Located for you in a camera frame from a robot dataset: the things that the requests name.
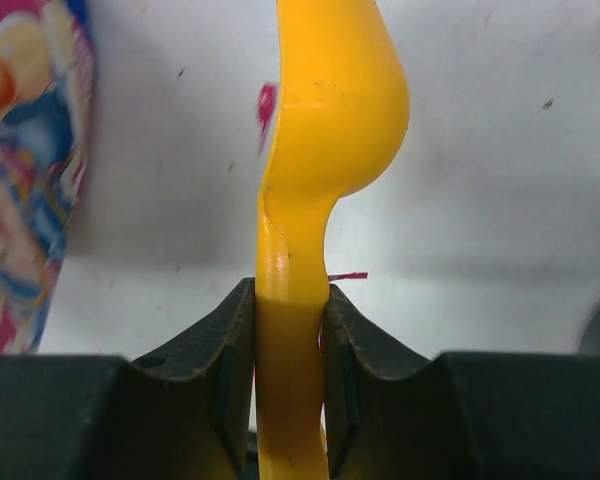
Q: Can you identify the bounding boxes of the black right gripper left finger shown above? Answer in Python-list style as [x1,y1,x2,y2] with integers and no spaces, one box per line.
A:
[0,278,255,479]

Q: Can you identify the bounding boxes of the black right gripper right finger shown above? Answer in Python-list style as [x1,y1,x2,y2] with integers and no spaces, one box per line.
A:
[322,288,600,479]

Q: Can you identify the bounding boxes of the yellow plastic scoop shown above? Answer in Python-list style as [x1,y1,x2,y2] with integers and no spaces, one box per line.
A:
[255,1,409,479]

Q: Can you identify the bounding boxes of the pink pet food bag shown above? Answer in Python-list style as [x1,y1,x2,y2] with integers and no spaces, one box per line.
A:
[0,1,95,354]

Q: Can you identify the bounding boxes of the pink tape scrap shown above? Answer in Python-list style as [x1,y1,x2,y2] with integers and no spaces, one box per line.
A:
[328,272,368,282]

